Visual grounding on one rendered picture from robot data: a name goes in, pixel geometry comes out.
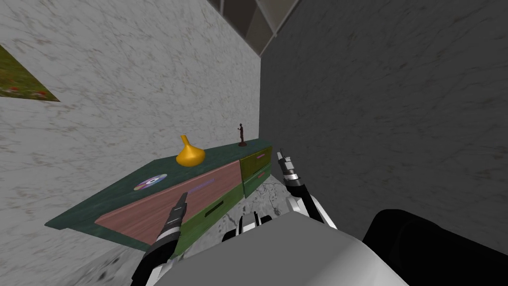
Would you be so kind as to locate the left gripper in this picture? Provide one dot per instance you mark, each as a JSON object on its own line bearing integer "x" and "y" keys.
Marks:
{"x": 176, "y": 216}

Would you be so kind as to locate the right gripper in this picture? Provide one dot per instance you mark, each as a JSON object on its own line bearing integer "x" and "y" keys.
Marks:
{"x": 286, "y": 163}

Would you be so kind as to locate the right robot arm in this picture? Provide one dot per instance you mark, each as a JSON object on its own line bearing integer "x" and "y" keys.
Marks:
{"x": 302, "y": 191}

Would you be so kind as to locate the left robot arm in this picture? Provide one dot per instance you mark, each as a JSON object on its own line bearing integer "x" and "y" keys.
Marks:
{"x": 158, "y": 250}

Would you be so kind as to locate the brown drawer front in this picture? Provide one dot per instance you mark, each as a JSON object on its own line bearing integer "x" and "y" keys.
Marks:
{"x": 158, "y": 210}

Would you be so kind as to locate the olive drawer front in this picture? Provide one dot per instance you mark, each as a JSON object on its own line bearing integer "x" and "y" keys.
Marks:
{"x": 250, "y": 165}

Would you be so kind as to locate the small green drawer front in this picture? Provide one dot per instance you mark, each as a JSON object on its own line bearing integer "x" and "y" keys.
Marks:
{"x": 254, "y": 186}

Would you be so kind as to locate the silver compact disc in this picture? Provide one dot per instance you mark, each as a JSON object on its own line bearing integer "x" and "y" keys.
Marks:
{"x": 151, "y": 182}

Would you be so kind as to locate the dark brown statuette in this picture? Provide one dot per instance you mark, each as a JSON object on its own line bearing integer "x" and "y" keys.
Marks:
{"x": 241, "y": 135}

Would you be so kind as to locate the long green drawer front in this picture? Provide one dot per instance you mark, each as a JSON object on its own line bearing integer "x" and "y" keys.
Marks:
{"x": 234, "y": 196}

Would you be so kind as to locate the yellow vase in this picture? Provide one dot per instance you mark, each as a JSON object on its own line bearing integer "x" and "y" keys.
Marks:
{"x": 190, "y": 157}

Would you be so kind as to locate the dark green dresser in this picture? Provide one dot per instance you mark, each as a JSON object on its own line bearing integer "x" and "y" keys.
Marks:
{"x": 119, "y": 194}

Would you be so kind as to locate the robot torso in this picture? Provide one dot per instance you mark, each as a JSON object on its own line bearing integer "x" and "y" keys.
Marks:
{"x": 278, "y": 258}

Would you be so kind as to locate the green wall picture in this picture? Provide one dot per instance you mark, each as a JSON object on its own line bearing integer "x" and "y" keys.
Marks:
{"x": 16, "y": 83}

